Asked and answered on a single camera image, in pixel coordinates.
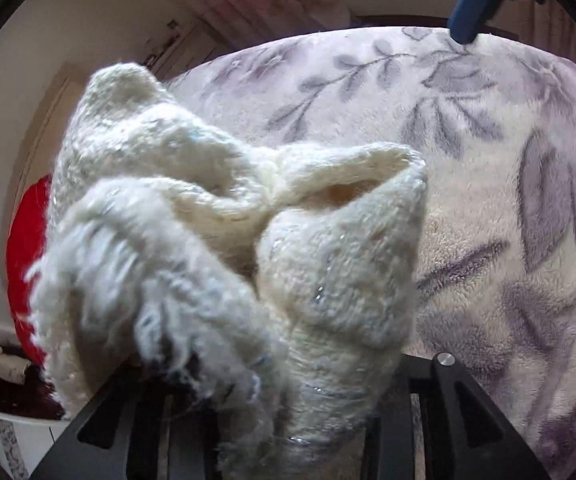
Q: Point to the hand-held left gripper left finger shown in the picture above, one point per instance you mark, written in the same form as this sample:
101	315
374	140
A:
98	430

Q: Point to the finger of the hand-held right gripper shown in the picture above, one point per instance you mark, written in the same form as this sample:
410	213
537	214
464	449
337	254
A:
473	5

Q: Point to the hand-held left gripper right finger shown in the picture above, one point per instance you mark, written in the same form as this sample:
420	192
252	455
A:
448	410

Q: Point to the white knitted cardigan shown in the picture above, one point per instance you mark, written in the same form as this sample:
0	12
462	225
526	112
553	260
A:
218	280

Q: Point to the dark red folded clothes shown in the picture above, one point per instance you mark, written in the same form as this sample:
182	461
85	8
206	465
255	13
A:
13	392

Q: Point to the white sliding-door wardrobe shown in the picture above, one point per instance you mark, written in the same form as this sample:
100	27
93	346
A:
13	440

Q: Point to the floral fleece blanket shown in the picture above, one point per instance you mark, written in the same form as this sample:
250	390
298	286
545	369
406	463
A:
493	185

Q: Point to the red quilt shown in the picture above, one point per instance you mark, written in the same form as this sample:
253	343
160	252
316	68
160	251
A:
25	260

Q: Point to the beige bed headboard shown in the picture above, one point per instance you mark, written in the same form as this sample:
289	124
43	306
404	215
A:
53	135

